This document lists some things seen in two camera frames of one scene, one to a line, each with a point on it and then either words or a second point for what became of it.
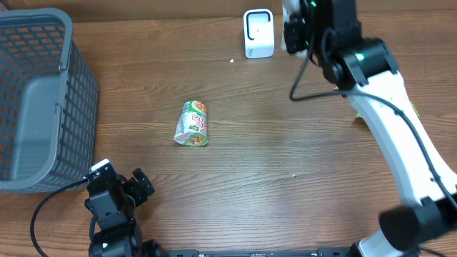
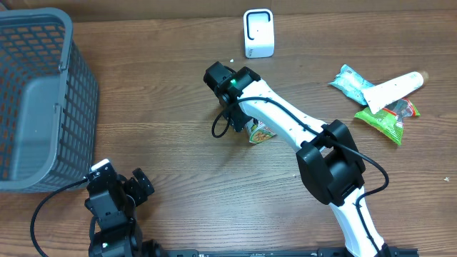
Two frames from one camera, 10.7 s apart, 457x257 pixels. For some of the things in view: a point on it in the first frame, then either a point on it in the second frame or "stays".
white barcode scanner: x=258 y=33 stays
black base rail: x=250 y=253 stays
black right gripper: x=295 y=41 to x=240 y=120
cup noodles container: x=191 y=126 to x=258 y=132
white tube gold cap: x=289 y=7 to x=378 y=96
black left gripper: x=139 y=195 stays
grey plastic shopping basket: x=48 y=103 stays
